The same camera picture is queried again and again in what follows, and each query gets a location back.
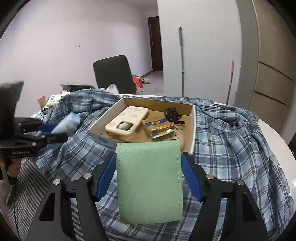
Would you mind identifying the blue tissue pack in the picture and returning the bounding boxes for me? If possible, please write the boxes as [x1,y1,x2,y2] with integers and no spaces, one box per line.
[51,112,80,137]

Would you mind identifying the beige floral phone case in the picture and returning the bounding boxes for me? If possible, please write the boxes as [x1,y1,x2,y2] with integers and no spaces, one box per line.
[105,106,149,136]

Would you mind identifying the green leather wallet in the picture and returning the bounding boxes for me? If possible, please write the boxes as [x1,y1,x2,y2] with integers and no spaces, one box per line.
[116,141,183,224]

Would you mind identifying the yellow blue cigarette pack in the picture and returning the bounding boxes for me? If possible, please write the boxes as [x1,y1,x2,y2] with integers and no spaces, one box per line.
[142,116,176,141]

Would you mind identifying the black pink hair ties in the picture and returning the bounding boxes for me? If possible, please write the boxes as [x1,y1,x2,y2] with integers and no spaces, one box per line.
[164,107,186,126]

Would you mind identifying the left hand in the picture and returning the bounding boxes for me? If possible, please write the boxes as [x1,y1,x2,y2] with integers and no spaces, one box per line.
[0,157,22,177]

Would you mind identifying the blue white medicine box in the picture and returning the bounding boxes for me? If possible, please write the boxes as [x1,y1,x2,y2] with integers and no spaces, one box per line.
[46,94,62,108]

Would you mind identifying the grey striped cloth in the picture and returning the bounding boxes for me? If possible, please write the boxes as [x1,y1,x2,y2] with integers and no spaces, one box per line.
[6,159,50,240]

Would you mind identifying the blue plaid shirt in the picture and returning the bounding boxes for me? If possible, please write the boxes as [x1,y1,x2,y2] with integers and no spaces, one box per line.
[29,89,294,240]

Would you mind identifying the open cardboard box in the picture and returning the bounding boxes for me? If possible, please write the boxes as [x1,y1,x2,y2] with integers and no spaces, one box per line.
[88,97,197,155]

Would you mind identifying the black office chair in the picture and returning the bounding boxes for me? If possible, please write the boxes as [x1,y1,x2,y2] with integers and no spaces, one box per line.
[93,55,137,94]

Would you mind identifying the red plastic bag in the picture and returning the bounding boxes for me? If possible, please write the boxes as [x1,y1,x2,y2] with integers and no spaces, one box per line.
[132,75,143,89]

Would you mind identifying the gold three-door refrigerator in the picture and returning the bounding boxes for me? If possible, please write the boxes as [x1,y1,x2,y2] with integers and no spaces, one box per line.
[234,1,295,133]

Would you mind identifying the dark brown door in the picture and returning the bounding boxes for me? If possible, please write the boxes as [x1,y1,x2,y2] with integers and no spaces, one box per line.
[147,16,163,71]

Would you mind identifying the pink handled broom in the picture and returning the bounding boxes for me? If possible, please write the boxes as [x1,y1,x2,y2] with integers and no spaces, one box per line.
[226,59,235,104]

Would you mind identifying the green handled mop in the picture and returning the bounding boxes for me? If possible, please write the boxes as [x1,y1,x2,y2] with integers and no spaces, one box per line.
[179,27,185,97]

